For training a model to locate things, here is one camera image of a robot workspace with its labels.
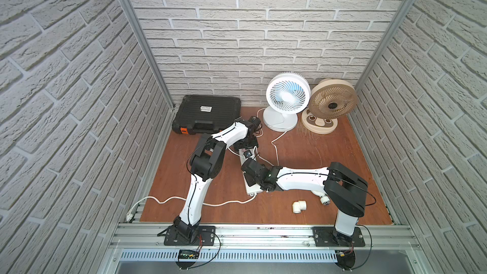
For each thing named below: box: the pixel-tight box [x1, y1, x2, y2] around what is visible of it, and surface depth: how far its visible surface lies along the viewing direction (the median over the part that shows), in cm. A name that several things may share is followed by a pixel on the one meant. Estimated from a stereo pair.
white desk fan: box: [262, 72, 311, 133], surface depth 92 cm
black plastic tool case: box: [171, 95, 242, 136], surface depth 111 cm
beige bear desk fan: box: [301, 78, 359, 135], surface depth 94 cm
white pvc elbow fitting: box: [292, 199, 307, 214], surface depth 81 cm
